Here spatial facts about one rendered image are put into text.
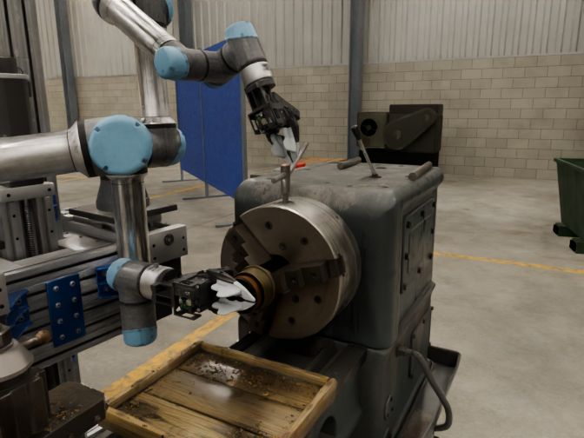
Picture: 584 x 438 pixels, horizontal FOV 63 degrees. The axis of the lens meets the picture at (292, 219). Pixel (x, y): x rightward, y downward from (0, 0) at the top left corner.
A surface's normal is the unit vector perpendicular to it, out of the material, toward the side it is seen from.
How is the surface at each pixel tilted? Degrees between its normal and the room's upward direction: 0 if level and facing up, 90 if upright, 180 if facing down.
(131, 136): 89
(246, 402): 0
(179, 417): 0
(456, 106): 90
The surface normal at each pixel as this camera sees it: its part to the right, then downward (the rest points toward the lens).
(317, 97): -0.46, 0.21
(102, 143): 0.43, 0.19
